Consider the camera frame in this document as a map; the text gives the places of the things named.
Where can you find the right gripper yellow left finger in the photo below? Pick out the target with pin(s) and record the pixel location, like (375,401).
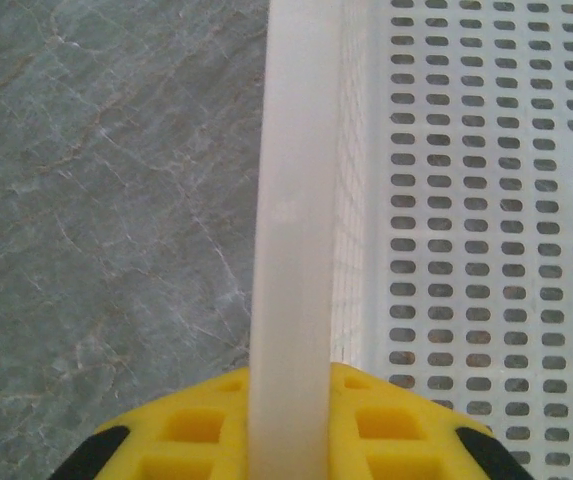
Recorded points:
(191,440)

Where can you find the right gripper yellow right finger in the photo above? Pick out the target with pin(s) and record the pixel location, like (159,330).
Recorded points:
(391,440)

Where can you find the white perforated plastic basket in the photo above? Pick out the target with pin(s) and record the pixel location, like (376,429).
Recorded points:
(296,150)

